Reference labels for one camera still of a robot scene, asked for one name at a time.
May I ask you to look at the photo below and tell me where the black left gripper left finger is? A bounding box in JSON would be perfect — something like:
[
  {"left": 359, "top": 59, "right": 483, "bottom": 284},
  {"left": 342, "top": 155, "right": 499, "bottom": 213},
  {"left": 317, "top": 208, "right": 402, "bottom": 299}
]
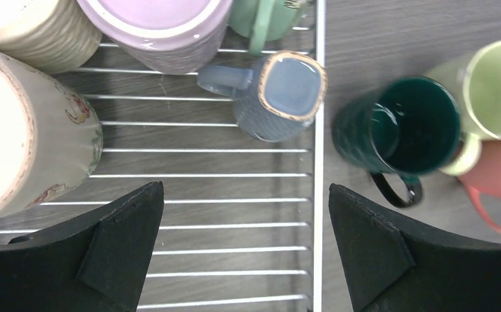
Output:
[{"left": 0, "top": 182, "right": 164, "bottom": 311}]

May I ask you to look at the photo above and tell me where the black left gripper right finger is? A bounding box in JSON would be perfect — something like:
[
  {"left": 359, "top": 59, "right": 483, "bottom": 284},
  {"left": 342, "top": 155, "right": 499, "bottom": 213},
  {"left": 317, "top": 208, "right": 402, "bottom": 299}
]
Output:
[{"left": 328, "top": 184, "right": 501, "bottom": 311}]

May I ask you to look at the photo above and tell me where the dark teal mug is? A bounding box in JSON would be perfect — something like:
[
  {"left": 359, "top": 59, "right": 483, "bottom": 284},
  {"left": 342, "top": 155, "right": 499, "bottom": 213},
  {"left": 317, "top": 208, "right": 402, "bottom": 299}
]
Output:
[{"left": 331, "top": 76, "right": 461, "bottom": 208}]

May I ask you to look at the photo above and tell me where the cream mug front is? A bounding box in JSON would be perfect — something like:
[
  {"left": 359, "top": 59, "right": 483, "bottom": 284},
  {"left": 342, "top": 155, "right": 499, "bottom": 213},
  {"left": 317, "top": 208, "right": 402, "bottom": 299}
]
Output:
[{"left": 0, "top": 52, "right": 103, "bottom": 218}]

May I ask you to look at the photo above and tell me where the cream mug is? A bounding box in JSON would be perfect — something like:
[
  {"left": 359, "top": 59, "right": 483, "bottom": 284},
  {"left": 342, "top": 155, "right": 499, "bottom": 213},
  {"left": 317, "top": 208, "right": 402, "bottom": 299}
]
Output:
[
  {"left": 0, "top": 52, "right": 103, "bottom": 218},
  {"left": 0, "top": 0, "right": 102, "bottom": 74}
]

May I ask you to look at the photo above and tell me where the small blue grey cup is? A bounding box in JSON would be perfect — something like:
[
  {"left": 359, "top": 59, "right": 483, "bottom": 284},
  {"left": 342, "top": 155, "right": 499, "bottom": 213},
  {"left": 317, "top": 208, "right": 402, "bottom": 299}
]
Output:
[{"left": 197, "top": 50, "right": 328, "bottom": 142}]

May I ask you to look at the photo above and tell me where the light green mug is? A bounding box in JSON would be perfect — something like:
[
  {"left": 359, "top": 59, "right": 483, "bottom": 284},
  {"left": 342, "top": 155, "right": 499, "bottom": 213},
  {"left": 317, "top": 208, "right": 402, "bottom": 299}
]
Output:
[{"left": 424, "top": 40, "right": 501, "bottom": 176}]

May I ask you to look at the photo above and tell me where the cream mug back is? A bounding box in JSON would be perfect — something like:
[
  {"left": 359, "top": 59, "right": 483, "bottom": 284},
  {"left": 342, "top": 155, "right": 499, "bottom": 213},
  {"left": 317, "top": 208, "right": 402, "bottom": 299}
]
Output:
[{"left": 0, "top": 0, "right": 102, "bottom": 74}]

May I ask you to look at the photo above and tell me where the mauve pink mug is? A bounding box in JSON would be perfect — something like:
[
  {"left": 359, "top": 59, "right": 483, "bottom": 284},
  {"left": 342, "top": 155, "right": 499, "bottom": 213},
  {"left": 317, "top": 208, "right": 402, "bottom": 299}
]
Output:
[{"left": 78, "top": 0, "right": 232, "bottom": 75}]

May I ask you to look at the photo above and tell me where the small sage green cup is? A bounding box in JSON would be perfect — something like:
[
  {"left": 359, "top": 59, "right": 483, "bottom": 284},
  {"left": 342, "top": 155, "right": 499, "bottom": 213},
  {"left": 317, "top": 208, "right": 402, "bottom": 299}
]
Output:
[{"left": 228, "top": 0, "right": 309, "bottom": 57}]

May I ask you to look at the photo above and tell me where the metal wire dish rack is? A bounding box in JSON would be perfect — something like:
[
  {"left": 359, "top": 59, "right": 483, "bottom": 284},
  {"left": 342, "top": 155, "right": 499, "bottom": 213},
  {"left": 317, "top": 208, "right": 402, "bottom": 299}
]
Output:
[{"left": 0, "top": 0, "right": 326, "bottom": 312}]

